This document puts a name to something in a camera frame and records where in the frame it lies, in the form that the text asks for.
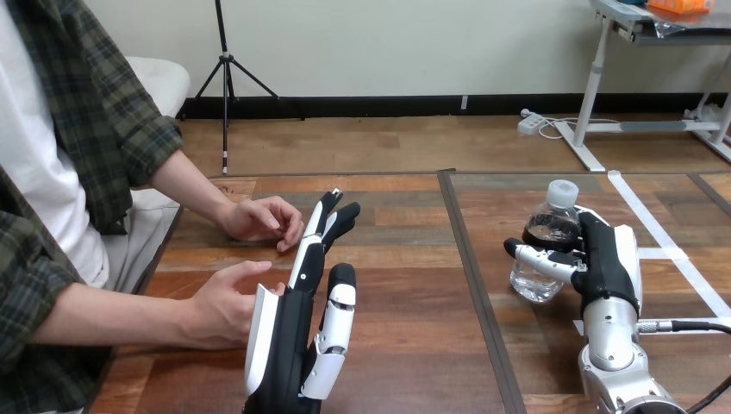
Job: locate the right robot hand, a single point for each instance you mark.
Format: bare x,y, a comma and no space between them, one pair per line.
606,264

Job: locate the person's hand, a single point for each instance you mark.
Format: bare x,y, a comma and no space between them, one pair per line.
224,308
264,220

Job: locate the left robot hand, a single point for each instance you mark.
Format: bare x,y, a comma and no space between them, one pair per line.
285,343

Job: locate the clear water bottle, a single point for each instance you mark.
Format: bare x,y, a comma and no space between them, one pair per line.
547,234

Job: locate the person's forearm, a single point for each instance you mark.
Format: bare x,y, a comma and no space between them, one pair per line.
114,319
187,191

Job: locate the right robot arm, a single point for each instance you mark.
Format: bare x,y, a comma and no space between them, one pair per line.
614,354

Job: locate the person's body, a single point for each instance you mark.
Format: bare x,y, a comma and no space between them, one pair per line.
51,171

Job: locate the black tripod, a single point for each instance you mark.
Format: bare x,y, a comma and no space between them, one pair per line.
226,80

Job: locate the white power strip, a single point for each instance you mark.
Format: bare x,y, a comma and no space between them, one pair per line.
530,123

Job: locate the white desk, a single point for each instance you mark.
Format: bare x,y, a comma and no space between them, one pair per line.
622,91

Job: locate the orange thing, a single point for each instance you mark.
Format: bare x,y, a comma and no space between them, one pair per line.
681,5

